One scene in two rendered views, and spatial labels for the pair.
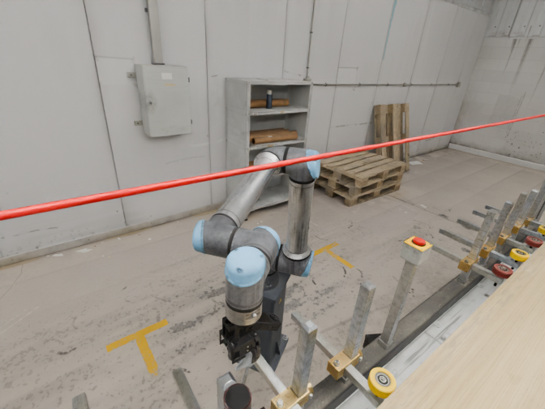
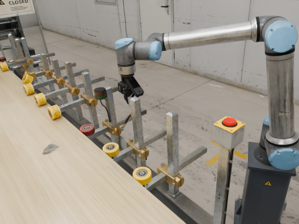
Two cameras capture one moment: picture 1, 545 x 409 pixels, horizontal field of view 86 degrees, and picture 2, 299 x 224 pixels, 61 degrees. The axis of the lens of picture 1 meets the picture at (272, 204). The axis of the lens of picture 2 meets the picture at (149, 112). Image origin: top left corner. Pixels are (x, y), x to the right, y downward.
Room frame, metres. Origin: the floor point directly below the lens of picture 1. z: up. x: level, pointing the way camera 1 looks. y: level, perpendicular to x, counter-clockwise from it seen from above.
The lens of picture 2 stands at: (0.64, -1.20, 1.66)
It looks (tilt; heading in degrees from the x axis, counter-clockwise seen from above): 29 degrees down; 90
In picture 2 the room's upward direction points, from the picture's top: 4 degrees counter-clockwise
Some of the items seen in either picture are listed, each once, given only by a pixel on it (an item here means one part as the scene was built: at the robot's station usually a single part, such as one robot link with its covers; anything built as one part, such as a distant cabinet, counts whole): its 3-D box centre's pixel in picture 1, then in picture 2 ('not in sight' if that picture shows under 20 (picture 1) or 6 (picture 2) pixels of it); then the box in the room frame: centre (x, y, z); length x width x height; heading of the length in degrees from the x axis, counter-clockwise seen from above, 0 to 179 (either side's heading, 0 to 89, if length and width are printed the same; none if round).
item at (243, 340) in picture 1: (240, 331); (127, 82); (0.53, 0.06, 1.14); 0.09 x 0.08 x 0.12; 128
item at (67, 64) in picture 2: not in sight; (74, 93); (0.11, 0.47, 0.92); 0.03 x 0.03 x 0.48; 38
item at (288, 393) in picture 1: (292, 398); (137, 149); (0.56, -0.10, 0.82); 0.13 x 0.06 x 0.05; 128
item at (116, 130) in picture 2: not in sight; (111, 127); (0.40, 0.09, 0.85); 0.13 x 0.06 x 0.05; 128
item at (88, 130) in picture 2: not in sight; (88, 135); (0.28, 0.02, 0.85); 0.08 x 0.08 x 0.11
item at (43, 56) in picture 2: not in sight; (50, 81); (-0.20, 0.86, 0.88); 0.03 x 0.03 x 0.48; 38
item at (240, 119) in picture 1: (267, 148); not in sight; (3.51, 0.11, 0.78); 0.90 x 0.45 x 1.55; 129
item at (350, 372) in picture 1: (331, 352); (175, 168); (0.74, -0.25, 0.81); 0.43 x 0.03 x 0.04; 38
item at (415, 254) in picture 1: (415, 251); (228, 133); (0.88, -0.52, 1.18); 0.07 x 0.07 x 0.08; 38
